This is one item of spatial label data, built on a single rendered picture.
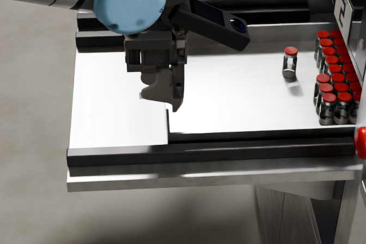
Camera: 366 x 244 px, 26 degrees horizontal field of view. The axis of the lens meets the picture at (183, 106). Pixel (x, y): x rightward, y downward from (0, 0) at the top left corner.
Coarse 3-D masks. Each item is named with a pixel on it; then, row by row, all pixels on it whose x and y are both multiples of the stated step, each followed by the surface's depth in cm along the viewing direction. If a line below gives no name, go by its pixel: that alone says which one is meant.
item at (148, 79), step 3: (171, 66) 111; (156, 69) 112; (159, 69) 112; (156, 72) 112; (141, 75) 113; (144, 75) 113; (147, 75) 113; (150, 75) 113; (153, 75) 112; (171, 75) 112; (141, 78) 113; (144, 78) 113; (147, 78) 113; (150, 78) 113; (153, 78) 113; (171, 78) 112; (144, 81) 113; (147, 81) 113; (150, 81) 113; (153, 81) 113; (171, 81) 113; (147, 84) 113; (150, 84) 113
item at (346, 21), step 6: (336, 0) 117; (348, 0) 111; (336, 6) 117; (342, 6) 114; (348, 6) 111; (336, 12) 118; (348, 12) 111; (336, 18) 118; (342, 18) 114; (348, 18) 111; (348, 24) 111; (342, 30) 114; (348, 30) 111; (348, 36) 112
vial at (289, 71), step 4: (284, 52) 123; (284, 56) 123; (288, 56) 122; (292, 56) 122; (296, 56) 123; (284, 60) 123; (288, 60) 123; (292, 60) 123; (296, 60) 123; (284, 64) 123; (288, 64) 123; (292, 64) 123; (296, 64) 124; (284, 68) 124; (288, 68) 123; (292, 68) 123; (284, 72) 124; (288, 72) 124; (292, 72) 124; (288, 76) 124; (292, 76) 125
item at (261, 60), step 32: (192, 32) 130; (256, 32) 131; (288, 32) 131; (192, 64) 127; (224, 64) 127; (256, 64) 127; (192, 96) 121; (224, 96) 121; (256, 96) 121; (288, 96) 121; (192, 128) 115; (224, 128) 115; (256, 128) 115; (288, 128) 110; (320, 128) 111; (352, 128) 111
